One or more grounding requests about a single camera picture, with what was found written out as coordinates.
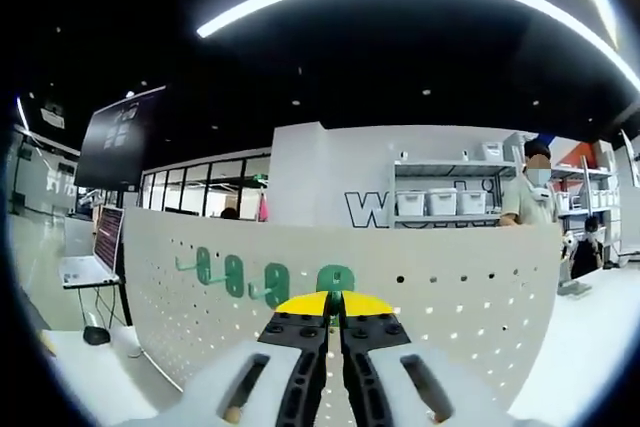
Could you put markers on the silver laptop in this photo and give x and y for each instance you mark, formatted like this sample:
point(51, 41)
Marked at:
point(107, 237)

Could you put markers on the white perforated mounting plate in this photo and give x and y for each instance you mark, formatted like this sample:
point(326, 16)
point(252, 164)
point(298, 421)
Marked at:
point(450, 307)

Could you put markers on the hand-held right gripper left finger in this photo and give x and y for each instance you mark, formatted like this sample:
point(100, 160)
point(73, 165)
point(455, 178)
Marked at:
point(280, 377)

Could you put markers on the black computer mouse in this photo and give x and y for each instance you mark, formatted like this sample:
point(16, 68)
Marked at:
point(96, 334)

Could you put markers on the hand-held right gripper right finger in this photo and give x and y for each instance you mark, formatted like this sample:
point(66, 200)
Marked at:
point(390, 377)

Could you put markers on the pink cloth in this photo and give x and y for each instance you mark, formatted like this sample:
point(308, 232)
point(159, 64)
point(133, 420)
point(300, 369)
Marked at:
point(262, 207)

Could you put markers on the large dark wall display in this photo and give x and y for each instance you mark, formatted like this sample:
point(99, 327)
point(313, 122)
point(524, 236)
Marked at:
point(120, 142)

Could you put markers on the shelf with white bins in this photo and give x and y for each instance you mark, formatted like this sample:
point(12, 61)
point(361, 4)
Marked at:
point(442, 201)

